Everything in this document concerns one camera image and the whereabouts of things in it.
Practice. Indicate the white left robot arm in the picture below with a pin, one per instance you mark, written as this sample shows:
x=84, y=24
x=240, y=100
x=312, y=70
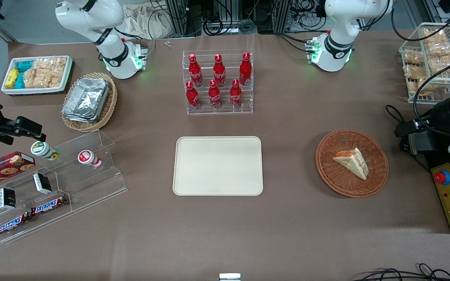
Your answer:
x=338, y=47

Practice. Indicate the rice cracker pack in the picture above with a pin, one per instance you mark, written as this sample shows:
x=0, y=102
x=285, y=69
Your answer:
x=35, y=74
x=56, y=71

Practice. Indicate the teal snack box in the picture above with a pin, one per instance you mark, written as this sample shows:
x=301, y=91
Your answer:
x=25, y=66
x=19, y=80

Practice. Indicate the green lid yogurt cup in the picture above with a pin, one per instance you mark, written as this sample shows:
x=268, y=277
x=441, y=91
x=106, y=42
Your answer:
x=43, y=150

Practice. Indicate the clear bagged snack pack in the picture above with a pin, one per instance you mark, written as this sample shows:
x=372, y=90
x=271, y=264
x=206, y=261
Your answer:
x=413, y=57
x=435, y=36
x=441, y=48
x=422, y=86
x=414, y=72
x=445, y=64

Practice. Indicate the red lid yogurt cup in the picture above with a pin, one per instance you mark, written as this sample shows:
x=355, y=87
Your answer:
x=88, y=158

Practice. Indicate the black control box base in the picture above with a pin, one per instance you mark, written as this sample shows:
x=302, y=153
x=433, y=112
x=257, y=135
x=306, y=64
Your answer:
x=428, y=160

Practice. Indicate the background equipment rack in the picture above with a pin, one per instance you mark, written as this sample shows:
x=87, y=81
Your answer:
x=229, y=15

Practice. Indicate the small black white box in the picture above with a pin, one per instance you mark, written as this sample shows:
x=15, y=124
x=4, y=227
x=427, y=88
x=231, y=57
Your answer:
x=42, y=183
x=7, y=198

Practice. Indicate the yellow snack box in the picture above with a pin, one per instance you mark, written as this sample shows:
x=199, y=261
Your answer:
x=12, y=77

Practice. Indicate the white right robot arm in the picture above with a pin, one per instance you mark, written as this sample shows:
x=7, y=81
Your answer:
x=108, y=19

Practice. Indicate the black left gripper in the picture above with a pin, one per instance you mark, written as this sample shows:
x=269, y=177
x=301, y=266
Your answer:
x=437, y=116

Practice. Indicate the brown wicker basket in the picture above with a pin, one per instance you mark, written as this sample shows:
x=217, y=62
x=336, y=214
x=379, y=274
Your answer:
x=330, y=171

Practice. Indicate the clear acrylic bottle rack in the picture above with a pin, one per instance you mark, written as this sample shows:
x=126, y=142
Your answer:
x=219, y=111

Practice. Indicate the triangle sandwich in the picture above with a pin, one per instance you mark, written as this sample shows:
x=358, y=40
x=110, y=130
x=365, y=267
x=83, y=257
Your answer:
x=352, y=162

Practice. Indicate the beige plastic tray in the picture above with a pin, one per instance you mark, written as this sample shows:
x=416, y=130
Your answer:
x=217, y=166

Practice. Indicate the red cola bottle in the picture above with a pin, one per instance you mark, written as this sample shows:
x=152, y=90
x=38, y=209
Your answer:
x=214, y=96
x=245, y=72
x=219, y=74
x=192, y=97
x=195, y=74
x=235, y=96

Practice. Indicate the white plastic bin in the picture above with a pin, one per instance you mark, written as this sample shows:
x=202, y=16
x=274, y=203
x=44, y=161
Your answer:
x=33, y=90

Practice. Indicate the snickers bar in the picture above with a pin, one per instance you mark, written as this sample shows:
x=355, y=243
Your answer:
x=49, y=205
x=13, y=225

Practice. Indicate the clear acrylic stepped shelf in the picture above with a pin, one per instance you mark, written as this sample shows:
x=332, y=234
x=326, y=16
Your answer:
x=88, y=183

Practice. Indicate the light wicker basket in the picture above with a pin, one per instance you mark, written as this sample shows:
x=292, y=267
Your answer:
x=109, y=105

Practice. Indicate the crumpled white cloth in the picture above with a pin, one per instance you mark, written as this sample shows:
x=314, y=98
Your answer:
x=147, y=21

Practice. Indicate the red cookie box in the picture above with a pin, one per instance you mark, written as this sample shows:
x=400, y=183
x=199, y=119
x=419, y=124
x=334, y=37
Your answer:
x=2, y=168

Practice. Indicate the stacked aluminium foil trays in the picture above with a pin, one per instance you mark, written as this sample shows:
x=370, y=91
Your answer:
x=86, y=99

